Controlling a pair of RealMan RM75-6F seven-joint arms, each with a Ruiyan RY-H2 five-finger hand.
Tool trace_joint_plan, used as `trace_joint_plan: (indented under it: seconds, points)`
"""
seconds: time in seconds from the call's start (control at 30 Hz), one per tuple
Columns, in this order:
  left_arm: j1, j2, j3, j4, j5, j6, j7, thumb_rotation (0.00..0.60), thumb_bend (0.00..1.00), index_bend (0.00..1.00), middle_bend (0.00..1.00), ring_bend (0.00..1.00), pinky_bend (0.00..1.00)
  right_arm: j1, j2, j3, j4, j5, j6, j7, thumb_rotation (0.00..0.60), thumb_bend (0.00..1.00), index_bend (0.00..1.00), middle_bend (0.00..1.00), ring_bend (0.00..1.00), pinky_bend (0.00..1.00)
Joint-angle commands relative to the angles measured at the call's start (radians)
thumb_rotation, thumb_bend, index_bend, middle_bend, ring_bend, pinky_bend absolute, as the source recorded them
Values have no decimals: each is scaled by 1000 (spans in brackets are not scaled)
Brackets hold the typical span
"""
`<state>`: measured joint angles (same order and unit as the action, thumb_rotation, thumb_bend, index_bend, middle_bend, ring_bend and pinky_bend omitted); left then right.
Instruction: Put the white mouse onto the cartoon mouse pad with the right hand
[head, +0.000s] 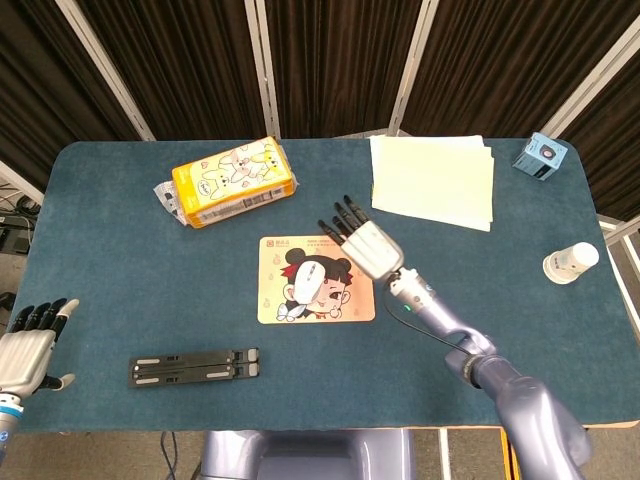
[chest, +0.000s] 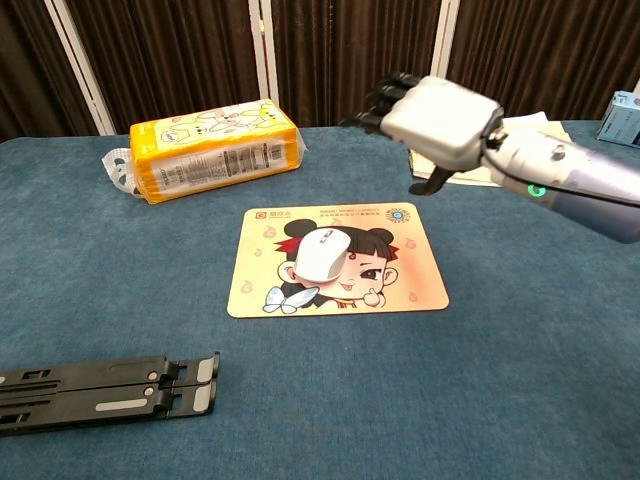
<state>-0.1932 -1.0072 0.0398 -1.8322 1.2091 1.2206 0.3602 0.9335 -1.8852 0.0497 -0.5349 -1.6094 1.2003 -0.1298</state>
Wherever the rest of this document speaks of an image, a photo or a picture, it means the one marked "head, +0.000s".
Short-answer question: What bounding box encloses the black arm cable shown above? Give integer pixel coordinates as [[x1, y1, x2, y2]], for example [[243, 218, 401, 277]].
[[383, 294, 474, 361]]

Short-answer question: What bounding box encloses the yellow tissue pack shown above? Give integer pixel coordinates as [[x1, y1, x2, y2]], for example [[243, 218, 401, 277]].
[[152, 135, 300, 230]]

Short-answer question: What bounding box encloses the small blue cardboard box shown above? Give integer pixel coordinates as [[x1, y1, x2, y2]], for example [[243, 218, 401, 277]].
[[510, 131, 571, 184]]

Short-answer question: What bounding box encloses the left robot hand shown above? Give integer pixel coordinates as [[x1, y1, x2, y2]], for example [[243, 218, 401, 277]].
[[0, 298, 80, 399]]

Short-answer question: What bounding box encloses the white paper cup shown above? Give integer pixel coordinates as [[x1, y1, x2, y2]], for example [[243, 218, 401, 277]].
[[542, 241, 600, 285]]

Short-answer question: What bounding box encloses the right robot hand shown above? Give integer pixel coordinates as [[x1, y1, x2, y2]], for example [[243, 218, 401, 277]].
[[317, 194, 405, 281]]

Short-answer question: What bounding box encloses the cartoon girl mouse pad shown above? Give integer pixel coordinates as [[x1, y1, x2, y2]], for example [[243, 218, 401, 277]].
[[257, 233, 376, 325]]

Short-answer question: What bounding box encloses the blue floor cable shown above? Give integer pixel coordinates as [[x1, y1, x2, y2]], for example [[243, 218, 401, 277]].
[[159, 430, 180, 480]]

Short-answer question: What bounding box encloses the black floor equipment with cables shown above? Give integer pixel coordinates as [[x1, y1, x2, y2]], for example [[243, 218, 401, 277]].
[[0, 184, 42, 257]]

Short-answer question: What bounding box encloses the dark pleated folding screen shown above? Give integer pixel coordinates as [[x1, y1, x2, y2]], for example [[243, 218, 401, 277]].
[[0, 0, 640, 224]]

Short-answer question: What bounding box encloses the pale yellow paper stack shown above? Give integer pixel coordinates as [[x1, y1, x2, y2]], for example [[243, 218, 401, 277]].
[[368, 133, 496, 232]]

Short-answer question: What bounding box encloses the white computer mouse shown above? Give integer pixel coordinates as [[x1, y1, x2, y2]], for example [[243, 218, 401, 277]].
[[293, 254, 328, 303]]

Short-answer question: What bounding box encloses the blue felt table cover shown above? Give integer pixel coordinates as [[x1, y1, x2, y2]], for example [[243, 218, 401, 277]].
[[22, 138, 640, 434]]

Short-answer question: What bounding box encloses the black folding laptop stand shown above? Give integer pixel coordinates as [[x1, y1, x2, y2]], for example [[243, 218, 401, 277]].
[[127, 347, 261, 389]]

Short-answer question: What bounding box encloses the grey robot torso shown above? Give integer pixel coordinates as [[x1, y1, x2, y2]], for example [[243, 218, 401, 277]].
[[199, 428, 416, 480]]

